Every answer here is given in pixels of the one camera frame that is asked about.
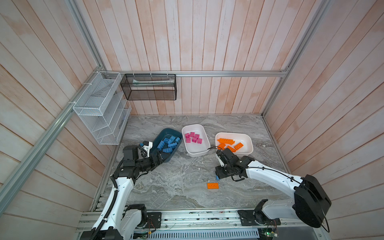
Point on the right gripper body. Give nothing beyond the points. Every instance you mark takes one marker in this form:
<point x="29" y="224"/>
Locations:
<point x="223" y="171"/>

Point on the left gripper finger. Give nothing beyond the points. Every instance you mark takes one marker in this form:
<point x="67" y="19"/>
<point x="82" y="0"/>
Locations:
<point x="161" y="155"/>
<point x="160" y="161"/>

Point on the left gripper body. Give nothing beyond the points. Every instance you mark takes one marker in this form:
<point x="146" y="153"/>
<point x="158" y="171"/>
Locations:
<point x="153" y="163"/>

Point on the light blue lego brick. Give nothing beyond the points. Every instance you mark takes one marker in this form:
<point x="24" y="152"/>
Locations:
<point x="168" y="150"/>

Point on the long light blue lego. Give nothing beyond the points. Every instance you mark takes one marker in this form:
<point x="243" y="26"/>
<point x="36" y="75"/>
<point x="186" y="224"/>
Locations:
<point x="161" y="145"/>

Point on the orange lego plate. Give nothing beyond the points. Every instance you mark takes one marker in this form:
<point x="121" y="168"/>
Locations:
<point x="221" y="146"/>
<point x="238" y="146"/>
<point x="212" y="186"/>

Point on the orange lego bottom plate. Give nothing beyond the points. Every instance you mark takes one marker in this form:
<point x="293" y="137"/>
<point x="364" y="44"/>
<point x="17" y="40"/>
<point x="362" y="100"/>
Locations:
<point x="212" y="186"/>

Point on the long orange technic lego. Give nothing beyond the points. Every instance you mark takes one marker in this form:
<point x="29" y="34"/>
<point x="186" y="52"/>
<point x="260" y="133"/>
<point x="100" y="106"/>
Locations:
<point x="226" y="141"/>

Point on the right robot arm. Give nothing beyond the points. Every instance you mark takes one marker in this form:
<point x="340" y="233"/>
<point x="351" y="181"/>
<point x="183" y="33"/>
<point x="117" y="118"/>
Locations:
<point x="308" y="201"/>

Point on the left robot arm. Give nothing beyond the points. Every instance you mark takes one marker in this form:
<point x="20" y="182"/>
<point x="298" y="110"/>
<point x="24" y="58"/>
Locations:
<point x="117" y="220"/>

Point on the dark teal plastic bin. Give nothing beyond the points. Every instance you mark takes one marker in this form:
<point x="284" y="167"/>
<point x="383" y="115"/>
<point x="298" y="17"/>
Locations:
<point x="167" y="143"/>

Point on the right white plastic bin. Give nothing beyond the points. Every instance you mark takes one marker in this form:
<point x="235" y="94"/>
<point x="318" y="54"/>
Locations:
<point x="246" y="150"/>

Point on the white plastic bin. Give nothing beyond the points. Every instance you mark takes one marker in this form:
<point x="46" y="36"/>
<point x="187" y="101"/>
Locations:
<point x="246" y="150"/>
<point x="195" y="149"/>

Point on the middle white plastic bin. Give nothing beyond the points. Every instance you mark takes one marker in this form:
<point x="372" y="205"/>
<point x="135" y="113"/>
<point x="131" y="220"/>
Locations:
<point x="195" y="149"/>

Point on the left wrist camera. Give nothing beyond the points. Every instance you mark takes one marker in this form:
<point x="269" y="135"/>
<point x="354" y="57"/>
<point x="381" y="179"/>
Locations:
<point x="145" y="148"/>

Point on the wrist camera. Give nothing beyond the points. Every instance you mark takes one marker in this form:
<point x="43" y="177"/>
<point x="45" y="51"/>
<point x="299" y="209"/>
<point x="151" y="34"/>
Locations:
<point x="145" y="148"/>
<point x="221" y="158"/>

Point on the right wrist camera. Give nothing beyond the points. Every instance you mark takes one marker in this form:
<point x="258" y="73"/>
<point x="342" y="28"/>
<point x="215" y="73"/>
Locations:
<point x="221" y="158"/>

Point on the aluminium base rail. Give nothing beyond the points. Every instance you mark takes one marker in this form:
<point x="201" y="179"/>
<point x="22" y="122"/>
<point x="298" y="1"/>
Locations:
<point x="222" y="224"/>

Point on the white wire mesh shelf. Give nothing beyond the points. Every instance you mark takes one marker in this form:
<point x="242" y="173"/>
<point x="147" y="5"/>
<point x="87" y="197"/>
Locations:
<point x="102" y="109"/>

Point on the black wire mesh basket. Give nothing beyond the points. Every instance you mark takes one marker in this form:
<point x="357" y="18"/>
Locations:
<point x="149" y="87"/>

